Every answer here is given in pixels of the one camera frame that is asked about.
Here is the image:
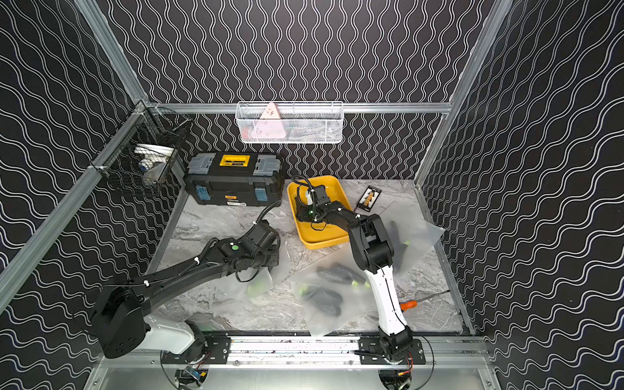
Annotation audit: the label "clear zip-top bag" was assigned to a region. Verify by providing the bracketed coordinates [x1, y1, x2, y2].
[381, 201, 445, 276]
[211, 247, 292, 300]
[289, 247, 377, 337]

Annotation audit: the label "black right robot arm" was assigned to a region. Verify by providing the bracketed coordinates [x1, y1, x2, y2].
[292, 176, 414, 362]

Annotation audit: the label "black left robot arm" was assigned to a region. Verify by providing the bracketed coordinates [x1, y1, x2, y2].
[90, 220, 280, 362]

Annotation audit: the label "yellow plastic bin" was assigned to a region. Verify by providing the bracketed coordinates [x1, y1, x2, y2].
[287, 175, 352, 250]

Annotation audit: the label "small black picture card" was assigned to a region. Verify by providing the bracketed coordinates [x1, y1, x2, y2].
[357, 185, 382, 212]

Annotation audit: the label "black toolbox with blue latches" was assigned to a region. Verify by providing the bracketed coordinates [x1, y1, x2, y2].
[185, 152, 285, 207]

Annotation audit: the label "pink triangular card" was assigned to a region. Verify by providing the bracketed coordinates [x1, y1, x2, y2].
[250, 102, 286, 141]

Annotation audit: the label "white wire basket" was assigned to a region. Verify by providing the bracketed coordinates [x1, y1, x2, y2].
[235, 101, 345, 144]

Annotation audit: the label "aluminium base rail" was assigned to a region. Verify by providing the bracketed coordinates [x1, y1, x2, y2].
[97, 333, 493, 371]

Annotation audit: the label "orange handled screwdriver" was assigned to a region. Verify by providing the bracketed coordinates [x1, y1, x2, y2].
[400, 289, 450, 312]

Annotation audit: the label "black wire basket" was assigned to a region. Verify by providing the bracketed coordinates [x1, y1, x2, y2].
[94, 101, 191, 198]

